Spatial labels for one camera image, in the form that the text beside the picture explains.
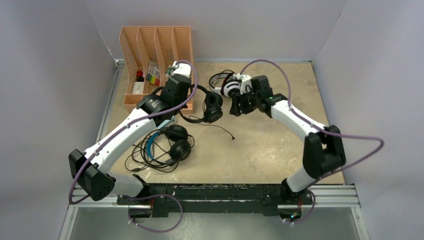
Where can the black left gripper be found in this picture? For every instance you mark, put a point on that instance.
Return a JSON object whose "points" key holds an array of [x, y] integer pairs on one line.
{"points": [[184, 106]]}

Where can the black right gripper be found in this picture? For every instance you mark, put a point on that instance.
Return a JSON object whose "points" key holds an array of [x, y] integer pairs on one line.
{"points": [[235, 109]]}

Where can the small black on-ear headphones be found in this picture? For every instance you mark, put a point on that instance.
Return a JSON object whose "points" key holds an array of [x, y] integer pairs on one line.
{"points": [[212, 111]]}

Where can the white and black headphones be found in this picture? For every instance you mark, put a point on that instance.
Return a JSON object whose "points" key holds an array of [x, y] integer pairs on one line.
{"points": [[225, 83]]}

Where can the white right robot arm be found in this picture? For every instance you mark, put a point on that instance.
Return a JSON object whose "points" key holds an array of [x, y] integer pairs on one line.
{"points": [[323, 150]]}

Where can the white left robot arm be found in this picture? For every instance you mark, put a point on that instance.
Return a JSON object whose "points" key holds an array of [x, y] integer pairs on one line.
{"points": [[90, 169]]}

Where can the light blue stapler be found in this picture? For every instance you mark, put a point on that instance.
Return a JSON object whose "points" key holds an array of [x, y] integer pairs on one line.
{"points": [[166, 123]]}

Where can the coloured marker set pack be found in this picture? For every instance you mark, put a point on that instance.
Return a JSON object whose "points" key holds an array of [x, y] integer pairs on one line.
{"points": [[153, 73]]}

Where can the white product box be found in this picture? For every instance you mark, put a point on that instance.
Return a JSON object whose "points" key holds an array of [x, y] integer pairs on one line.
{"points": [[138, 88]]}

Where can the red bottle cap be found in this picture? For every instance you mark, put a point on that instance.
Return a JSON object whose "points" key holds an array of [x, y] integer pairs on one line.
{"points": [[139, 73]]}

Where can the peach plastic file organizer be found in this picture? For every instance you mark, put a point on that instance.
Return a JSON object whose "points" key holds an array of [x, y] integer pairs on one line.
{"points": [[149, 52]]}

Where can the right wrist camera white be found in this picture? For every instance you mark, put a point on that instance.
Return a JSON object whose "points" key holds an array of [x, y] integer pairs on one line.
{"points": [[245, 83]]}

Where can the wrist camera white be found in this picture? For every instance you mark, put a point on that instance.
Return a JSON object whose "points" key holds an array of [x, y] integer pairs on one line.
{"points": [[245, 83], [182, 69]]}

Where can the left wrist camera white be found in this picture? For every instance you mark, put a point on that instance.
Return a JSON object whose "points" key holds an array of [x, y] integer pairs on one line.
{"points": [[182, 69]]}

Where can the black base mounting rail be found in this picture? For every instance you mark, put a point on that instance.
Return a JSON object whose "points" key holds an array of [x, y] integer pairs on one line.
{"points": [[161, 199]]}

